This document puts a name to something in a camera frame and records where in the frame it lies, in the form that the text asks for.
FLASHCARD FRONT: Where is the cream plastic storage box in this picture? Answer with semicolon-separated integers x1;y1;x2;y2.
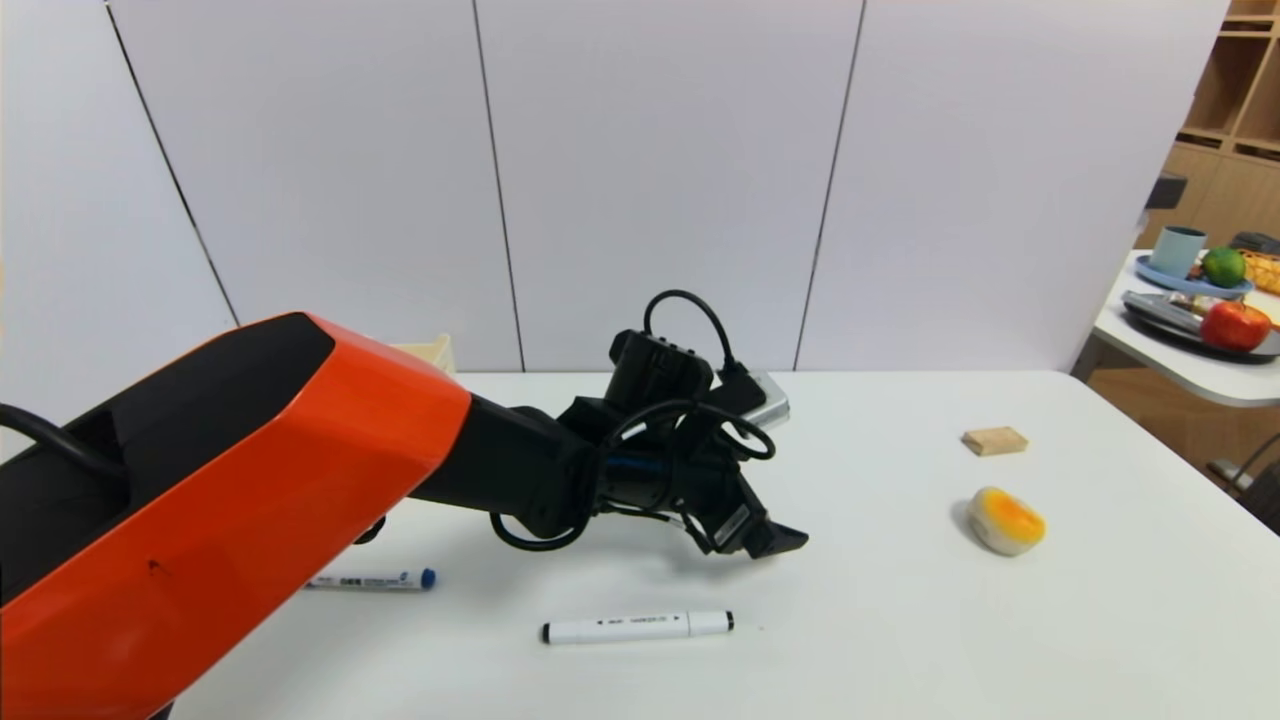
393;334;457;377

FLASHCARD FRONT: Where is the black looped wrist cable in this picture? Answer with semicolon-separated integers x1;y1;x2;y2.
488;470;603;554

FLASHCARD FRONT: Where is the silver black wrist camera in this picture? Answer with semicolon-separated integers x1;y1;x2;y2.
606;329;792;433

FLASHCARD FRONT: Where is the dark oval tray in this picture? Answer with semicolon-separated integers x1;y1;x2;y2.
1120;290;1280;363

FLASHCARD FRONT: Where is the white marker with black caps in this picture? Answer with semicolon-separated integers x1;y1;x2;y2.
541;609;736;645

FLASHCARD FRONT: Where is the yellow wicker basket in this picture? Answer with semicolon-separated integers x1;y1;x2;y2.
1238;250;1280;297

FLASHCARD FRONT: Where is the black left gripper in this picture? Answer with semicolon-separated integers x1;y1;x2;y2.
602;446;810;560

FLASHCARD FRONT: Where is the red apple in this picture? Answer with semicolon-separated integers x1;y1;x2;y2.
1200;300;1273;352

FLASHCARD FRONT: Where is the blue plate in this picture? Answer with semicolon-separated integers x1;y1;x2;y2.
1135;255;1254;300

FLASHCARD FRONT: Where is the wooden shelf unit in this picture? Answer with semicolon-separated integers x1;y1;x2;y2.
1132;0;1280;253

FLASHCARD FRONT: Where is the flat wooden block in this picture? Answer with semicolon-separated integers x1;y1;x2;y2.
962;426;1030;457

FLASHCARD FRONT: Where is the green lime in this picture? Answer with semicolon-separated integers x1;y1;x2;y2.
1201;246;1247;289

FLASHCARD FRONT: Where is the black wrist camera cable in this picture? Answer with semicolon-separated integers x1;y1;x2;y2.
600;289;778;463

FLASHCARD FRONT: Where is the silver flat item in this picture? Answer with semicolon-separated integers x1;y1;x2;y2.
1122;290;1209;334

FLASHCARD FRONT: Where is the white side table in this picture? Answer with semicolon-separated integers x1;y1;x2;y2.
1070;248;1280;409

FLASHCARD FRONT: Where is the blue capped whiteboard marker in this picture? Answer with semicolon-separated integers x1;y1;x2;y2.
305;568;438;592

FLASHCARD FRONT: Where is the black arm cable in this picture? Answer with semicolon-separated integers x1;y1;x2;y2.
0;403;128;481

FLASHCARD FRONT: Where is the dark chair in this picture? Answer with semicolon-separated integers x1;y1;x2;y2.
1205;430;1280;537

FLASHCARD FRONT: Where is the blue cup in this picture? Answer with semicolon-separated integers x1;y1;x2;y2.
1149;225;1208;280

